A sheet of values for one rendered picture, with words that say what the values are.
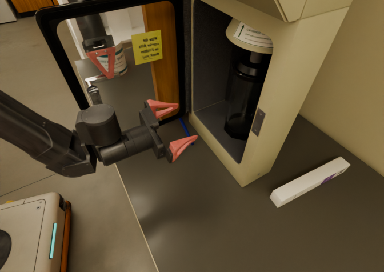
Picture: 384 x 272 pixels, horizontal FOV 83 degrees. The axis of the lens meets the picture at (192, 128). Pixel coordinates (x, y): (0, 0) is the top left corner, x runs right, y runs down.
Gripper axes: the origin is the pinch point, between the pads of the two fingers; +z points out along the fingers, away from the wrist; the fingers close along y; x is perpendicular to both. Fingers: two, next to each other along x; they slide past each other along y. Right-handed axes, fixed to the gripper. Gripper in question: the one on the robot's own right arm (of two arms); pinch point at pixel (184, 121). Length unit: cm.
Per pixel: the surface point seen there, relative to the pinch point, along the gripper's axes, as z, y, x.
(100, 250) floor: -45, -2, 120
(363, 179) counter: 46, -34, 13
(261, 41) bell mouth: 14.7, 0.5, -18.6
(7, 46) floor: -98, 335, 210
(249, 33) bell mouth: 13.7, 3.2, -18.7
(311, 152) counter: 40.3, -19.7, 16.5
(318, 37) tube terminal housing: 17.0, -7.3, -24.6
